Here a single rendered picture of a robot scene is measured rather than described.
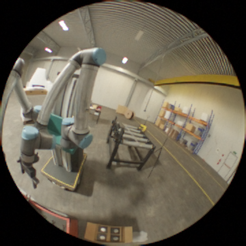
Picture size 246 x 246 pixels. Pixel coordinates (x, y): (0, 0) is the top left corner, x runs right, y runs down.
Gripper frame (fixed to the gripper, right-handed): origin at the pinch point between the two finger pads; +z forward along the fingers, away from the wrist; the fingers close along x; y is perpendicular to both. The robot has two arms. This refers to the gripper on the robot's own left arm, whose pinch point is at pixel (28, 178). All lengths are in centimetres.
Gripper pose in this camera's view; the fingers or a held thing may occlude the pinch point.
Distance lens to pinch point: 66.2
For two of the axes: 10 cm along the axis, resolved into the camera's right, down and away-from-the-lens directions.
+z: -4.3, 8.9, -1.6
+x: 8.9, 4.5, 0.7
